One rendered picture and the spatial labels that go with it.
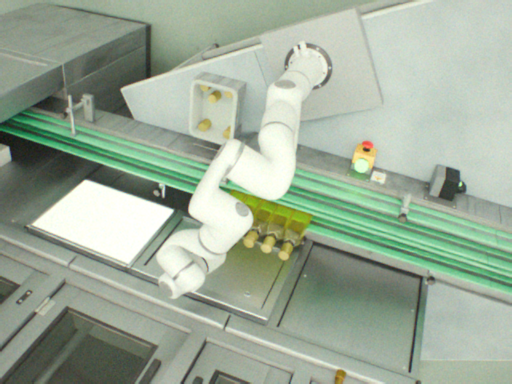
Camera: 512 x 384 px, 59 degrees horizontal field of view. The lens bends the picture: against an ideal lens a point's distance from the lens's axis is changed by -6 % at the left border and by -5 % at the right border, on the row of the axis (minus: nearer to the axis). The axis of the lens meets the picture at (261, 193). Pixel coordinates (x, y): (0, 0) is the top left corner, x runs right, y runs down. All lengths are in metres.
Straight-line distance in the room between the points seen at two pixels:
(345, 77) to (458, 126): 0.40
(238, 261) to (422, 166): 0.70
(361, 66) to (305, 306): 0.77
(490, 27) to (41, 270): 1.57
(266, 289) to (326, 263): 0.29
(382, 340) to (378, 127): 0.69
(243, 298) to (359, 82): 0.76
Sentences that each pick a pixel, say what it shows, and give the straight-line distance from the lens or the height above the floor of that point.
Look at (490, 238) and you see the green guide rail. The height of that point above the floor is 0.95.
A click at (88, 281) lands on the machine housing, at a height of 1.41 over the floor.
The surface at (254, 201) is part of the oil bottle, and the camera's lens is 1.60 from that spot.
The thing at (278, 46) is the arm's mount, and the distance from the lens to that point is 1.54.
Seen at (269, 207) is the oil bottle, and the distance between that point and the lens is 1.58.
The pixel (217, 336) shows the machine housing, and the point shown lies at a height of 1.42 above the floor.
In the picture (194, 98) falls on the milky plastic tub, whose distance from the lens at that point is 1.70.
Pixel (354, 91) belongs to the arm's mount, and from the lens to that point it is 1.54.
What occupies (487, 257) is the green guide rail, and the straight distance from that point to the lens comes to 1.64.
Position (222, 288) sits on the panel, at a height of 1.26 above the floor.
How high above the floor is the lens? 2.21
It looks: 51 degrees down
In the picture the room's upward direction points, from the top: 147 degrees counter-clockwise
